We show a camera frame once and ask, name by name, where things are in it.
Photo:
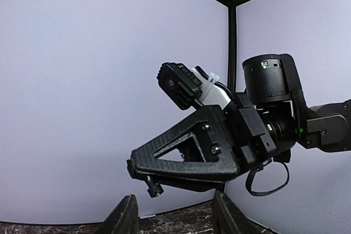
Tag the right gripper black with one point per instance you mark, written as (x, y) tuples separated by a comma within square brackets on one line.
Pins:
[(196, 154)]

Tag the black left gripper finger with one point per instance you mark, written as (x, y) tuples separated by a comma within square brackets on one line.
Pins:
[(123, 219)]

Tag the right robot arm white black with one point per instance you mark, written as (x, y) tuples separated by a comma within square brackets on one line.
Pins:
[(272, 79)]

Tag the black corner frame post right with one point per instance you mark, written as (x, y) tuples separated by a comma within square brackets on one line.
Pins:
[(232, 48)]

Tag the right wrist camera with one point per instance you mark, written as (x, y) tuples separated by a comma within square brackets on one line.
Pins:
[(192, 87)]

